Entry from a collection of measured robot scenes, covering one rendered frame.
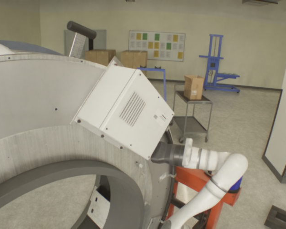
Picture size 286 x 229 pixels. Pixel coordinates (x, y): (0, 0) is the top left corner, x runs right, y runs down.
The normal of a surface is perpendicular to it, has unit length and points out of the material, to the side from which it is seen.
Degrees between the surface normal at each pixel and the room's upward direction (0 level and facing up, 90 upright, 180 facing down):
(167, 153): 46
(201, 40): 90
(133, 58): 90
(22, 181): 5
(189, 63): 90
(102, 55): 90
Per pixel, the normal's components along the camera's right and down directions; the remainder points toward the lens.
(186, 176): -0.69, 0.23
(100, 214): -0.62, -0.22
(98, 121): -0.48, -0.46
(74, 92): 0.73, 0.27
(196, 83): 0.22, 0.45
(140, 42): -0.07, 0.36
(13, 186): -0.04, -0.90
